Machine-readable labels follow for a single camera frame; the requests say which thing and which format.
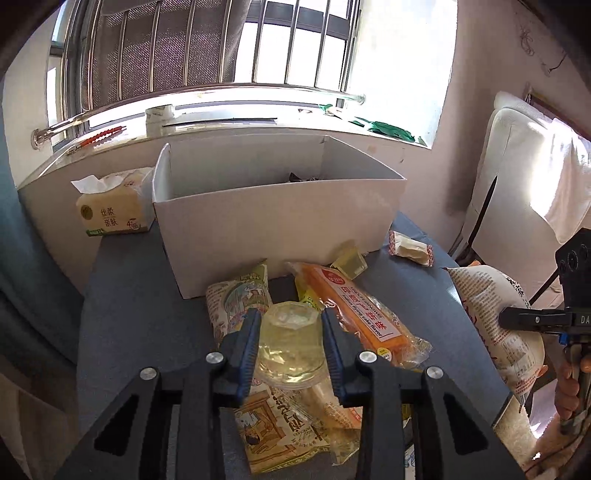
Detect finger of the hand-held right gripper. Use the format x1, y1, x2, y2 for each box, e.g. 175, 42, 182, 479
498, 307, 574, 333

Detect green plastic scraps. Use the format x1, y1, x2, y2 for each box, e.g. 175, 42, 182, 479
318, 103, 428, 147

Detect yellow cartoon print snack bag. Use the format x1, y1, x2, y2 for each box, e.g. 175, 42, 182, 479
205, 259, 362, 476

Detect person's right hand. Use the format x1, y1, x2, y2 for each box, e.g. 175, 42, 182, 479
553, 353, 591, 422

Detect orange cake packet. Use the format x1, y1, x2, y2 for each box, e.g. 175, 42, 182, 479
285, 261, 433, 371

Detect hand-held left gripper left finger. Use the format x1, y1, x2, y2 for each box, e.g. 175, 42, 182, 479
55, 308, 264, 480

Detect small yellow snack packet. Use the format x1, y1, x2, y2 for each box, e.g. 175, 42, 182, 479
294, 275, 326, 312

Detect metal window grille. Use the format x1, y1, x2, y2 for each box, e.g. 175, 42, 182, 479
60, 0, 363, 134

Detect white chair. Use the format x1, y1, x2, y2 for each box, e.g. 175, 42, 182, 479
455, 91, 591, 301

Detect white towel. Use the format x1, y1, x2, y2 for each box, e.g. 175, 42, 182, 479
544, 117, 591, 246

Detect white printed snack bag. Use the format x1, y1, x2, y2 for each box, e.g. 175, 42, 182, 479
442, 265, 546, 403

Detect metal window rail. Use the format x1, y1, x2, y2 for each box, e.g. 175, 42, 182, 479
32, 82, 366, 149

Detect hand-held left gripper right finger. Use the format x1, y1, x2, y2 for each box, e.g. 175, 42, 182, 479
321, 308, 527, 480

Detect red ribbed pen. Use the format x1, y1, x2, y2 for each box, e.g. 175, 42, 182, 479
68, 126, 128, 153

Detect clear jelly cup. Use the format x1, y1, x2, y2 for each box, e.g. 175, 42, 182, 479
255, 301, 328, 392

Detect small yellow jelly cup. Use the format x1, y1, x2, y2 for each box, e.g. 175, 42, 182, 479
329, 240, 369, 281

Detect white cardboard box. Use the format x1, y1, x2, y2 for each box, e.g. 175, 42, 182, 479
152, 135, 407, 300

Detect white fluffy rug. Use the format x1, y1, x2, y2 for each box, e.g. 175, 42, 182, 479
493, 397, 591, 480

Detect small wrapped white pastry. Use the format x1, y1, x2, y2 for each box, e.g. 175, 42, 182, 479
388, 230, 435, 267

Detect yellow tissue pack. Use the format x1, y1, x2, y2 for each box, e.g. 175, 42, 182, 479
71, 167, 156, 237

